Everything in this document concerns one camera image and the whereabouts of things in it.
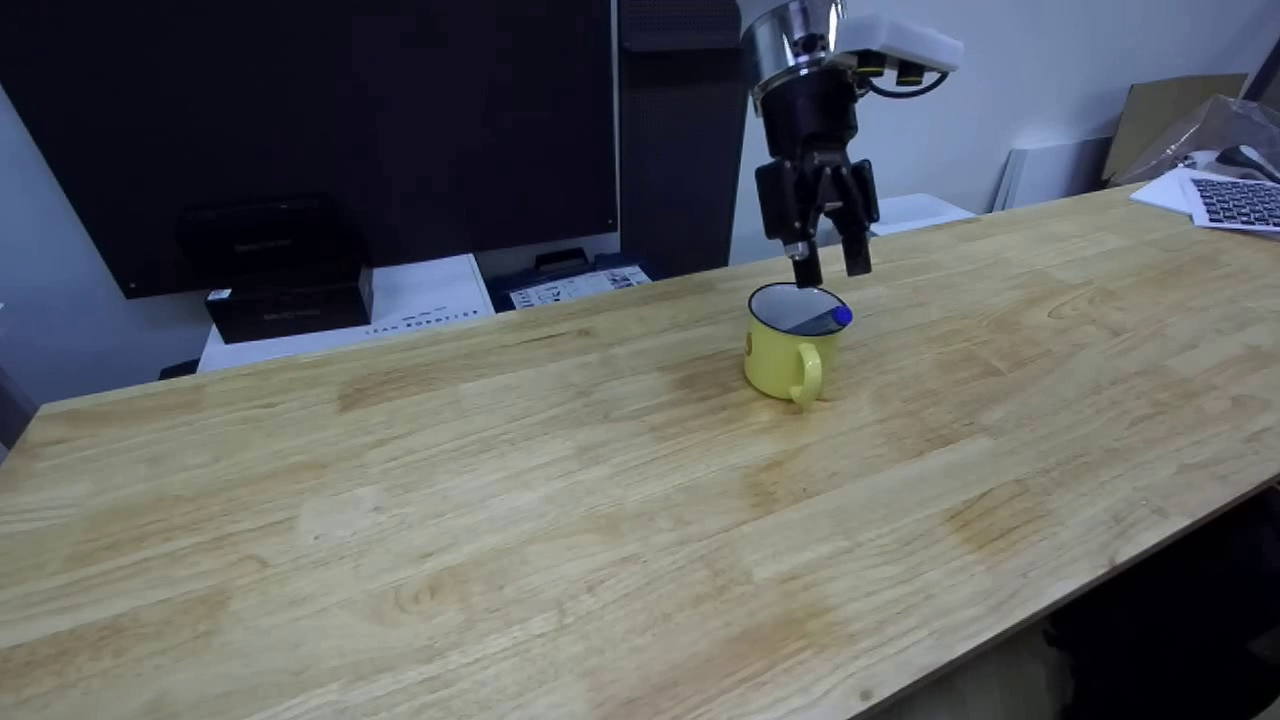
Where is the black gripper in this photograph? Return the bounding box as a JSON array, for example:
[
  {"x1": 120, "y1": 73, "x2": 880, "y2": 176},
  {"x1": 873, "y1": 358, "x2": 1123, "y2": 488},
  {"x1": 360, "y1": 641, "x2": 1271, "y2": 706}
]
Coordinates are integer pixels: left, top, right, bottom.
[{"x1": 758, "y1": 67, "x2": 880, "y2": 286}]

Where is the grey blue marker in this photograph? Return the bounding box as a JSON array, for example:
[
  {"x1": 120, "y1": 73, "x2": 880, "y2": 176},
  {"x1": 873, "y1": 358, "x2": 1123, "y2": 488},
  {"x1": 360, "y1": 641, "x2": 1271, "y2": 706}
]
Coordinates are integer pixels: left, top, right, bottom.
[{"x1": 793, "y1": 304, "x2": 852, "y2": 337}]

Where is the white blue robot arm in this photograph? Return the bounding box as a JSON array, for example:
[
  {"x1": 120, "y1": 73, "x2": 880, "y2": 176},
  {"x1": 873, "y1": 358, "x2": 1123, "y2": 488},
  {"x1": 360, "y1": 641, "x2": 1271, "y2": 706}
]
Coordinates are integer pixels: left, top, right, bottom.
[{"x1": 738, "y1": 0, "x2": 880, "y2": 286}]

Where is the yellow enamel cup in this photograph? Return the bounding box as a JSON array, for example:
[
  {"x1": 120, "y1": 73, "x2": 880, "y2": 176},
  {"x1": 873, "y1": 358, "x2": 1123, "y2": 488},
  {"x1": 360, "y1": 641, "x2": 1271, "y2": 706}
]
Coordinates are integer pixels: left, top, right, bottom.
[{"x1": 744, "y1": 282, "x2": 852, "y2": 408}]

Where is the white box behind table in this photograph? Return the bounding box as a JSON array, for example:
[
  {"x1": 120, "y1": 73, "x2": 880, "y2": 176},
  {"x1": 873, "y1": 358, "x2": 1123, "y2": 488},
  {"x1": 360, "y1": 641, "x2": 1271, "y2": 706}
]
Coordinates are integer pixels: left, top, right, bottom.
[{"x1": 878, "y1": 193, "x2": 969, "y2": 235}]

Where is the white chair back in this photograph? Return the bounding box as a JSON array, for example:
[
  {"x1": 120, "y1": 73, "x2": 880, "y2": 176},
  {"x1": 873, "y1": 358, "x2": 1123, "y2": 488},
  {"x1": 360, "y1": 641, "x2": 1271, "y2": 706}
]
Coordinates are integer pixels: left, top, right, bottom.
[{"x1": 993, "y1": 134, "x2": 1110, "y2": 213}]

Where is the dark vertical pillar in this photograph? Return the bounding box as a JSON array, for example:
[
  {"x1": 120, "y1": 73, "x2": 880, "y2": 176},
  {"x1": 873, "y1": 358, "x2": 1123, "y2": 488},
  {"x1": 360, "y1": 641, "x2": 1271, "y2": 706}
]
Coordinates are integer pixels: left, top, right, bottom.
[{"x1": 617, "y1": 0, "x2": 744, "y2": 274}]

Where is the dark tray with papers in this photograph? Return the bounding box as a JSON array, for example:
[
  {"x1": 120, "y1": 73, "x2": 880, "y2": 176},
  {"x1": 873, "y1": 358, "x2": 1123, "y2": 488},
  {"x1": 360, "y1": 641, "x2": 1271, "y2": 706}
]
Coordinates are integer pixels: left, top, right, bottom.
[{"x1": 487, "y1": 247, "x2": 653, "y2": 311}]

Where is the brown cardboard box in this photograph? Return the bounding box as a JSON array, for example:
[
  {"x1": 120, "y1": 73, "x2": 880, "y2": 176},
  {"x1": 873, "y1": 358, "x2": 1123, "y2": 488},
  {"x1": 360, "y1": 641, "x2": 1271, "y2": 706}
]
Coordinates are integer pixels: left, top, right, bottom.
[{"x1": 1105, "y1": 75, "x2": 1280, "y2": 184}]

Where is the white paper box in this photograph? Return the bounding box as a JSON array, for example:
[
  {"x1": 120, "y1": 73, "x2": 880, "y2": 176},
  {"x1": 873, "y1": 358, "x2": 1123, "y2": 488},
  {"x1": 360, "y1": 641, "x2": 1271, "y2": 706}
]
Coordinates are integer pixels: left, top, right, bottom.
[{"x1": 371, "y1": 257, "x2": 494, "y2": 330}]

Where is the large black monitor screen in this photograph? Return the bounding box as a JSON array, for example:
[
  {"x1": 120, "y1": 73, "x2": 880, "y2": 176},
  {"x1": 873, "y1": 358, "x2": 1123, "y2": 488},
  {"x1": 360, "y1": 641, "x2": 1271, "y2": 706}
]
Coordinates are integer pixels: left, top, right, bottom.
[{"x1": 0, "y1": 0, "x2": 617, "y2": 296}]

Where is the keyboard on papers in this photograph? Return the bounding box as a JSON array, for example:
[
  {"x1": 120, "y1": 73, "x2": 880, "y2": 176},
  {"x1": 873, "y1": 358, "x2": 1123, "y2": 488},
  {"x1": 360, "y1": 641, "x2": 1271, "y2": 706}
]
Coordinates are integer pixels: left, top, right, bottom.
[{"x1": 1194, "y1": 181, "x2": 1280, "y2": 235}]

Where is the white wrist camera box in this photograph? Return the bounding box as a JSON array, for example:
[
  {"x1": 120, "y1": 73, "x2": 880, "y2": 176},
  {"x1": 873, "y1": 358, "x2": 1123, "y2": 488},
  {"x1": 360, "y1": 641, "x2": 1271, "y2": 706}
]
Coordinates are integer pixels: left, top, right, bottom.
[{"x1": 842, "y1": 15, "x2": 964, "y2": 73}]

